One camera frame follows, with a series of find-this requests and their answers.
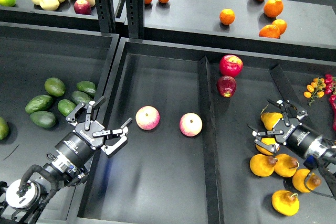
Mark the large orange on shelf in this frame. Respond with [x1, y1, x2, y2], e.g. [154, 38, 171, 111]
[264, 0, 284, 18]

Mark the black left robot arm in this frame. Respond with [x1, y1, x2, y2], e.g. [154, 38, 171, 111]
[1, 97, 132, 223]

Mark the green avocado upper right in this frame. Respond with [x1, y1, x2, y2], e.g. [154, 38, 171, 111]
[76, 81, 97, 97]

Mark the pink apple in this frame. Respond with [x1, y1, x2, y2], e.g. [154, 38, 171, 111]
[135, 105, 160, 130]
[180, 113, 203, 137]

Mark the pale yellow pear front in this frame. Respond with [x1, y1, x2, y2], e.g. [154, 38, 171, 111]
[39, 0, 60, 11]

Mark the pink apple left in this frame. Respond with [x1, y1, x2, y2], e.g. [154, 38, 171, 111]
[135, 105, 160, 130]

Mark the black shelf post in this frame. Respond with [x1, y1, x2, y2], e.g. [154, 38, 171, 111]
[95, 0, 144, 39]

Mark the yellow pear with stem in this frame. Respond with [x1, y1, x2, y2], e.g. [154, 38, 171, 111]
[260, 105, 283, 131]

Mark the pink apple right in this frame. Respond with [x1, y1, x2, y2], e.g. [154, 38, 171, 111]
[180, 113, 203, 137]

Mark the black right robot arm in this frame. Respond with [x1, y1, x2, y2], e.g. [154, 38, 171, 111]
[251, 99, 335, 199]

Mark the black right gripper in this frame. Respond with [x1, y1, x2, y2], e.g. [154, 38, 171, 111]
[247, 99, 322, 158]

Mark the black tray divider left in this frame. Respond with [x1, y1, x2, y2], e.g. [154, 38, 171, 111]
[197, 56, 224, 223]

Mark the dark red apple lower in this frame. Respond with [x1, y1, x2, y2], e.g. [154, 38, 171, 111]
[216, 76, 236, 98]

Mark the red apple upper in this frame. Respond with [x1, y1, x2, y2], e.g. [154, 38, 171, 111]
[219, 55, 243, 78]

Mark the green avocado left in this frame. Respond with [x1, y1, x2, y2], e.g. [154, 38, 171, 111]
[25, 94, 54, 114]

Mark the orange on shelf right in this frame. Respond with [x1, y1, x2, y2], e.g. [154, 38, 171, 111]
[272, 19, 287, 35]

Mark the orange on shelf front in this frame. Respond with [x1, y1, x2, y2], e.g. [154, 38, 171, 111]
[259, 24, 281, 39]

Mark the green avocado at edge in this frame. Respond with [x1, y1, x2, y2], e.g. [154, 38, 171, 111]
[0, 117, 9, 140]

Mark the orange on shelf middle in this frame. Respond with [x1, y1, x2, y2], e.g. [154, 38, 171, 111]
[219, 8, 235, 25]

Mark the green avocado bottom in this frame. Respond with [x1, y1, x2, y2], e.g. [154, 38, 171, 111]
[29, 111, 57, 129]

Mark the green avocado top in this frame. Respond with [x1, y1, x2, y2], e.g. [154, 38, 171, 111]
[44, 77, 66, 97]

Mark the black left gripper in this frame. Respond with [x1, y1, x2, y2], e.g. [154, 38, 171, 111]
[55, 96, 133, 168]

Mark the green avocado centre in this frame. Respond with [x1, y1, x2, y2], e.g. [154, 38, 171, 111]
[57, 99, 76, 116]

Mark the red apple on shelf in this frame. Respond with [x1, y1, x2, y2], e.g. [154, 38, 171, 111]
[73, 0, 91, 15]

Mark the orange cherry tomato bunch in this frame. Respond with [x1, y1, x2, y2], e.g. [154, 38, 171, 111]
[303, 78, 326, 106]

